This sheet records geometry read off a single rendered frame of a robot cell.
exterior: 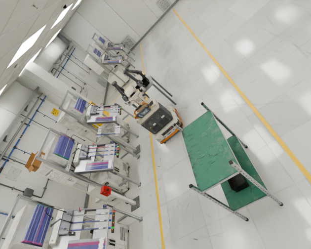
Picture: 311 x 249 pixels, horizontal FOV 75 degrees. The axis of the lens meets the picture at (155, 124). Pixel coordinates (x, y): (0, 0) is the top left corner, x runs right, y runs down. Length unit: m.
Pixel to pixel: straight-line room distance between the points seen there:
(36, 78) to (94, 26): 4.88
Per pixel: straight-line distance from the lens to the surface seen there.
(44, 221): 3.50
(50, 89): 7.14
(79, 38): 11.33
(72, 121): 5.20
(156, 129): 4.12
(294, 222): 2.68
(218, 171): 2.01
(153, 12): 10.79
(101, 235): 3.39
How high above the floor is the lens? 2.53
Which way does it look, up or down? 30 degrees down
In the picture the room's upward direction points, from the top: 53 degrees counter-clockwise
